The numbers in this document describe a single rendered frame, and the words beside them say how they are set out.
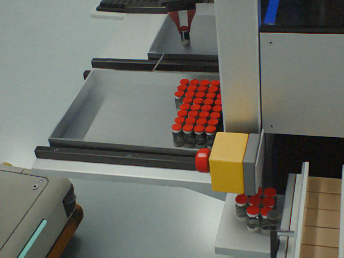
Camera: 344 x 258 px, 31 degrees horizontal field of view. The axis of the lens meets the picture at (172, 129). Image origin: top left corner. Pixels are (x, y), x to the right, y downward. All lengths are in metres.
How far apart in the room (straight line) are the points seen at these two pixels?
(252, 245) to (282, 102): 0.24
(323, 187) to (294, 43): 0.26
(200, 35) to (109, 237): 0.98
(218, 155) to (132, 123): 0.38
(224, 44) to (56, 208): 1.29
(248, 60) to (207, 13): 0.74
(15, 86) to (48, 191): 1.23
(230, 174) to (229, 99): 0.12
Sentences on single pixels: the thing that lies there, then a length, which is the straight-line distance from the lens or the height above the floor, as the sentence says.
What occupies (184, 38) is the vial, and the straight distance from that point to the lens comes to 1.54.
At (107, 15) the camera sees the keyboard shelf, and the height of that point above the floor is 0.80.
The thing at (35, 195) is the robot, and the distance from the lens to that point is 2.12.
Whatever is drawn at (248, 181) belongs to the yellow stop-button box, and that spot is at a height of 0.99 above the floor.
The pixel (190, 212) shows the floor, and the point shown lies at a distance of 2.33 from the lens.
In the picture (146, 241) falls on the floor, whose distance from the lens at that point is 2.26.
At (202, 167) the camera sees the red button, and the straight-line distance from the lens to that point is 1.00.
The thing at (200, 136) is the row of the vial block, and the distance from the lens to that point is 1.19.
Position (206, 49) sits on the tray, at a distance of 1.53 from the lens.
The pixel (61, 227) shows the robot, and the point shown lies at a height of 0.15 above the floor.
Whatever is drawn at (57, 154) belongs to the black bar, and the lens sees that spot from 1.25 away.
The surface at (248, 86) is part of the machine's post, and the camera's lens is 0.98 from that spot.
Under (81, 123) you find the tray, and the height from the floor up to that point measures 0.88.
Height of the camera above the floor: 1.65
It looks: 37 degrees down
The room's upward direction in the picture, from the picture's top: 8 degrees counter-clockwise
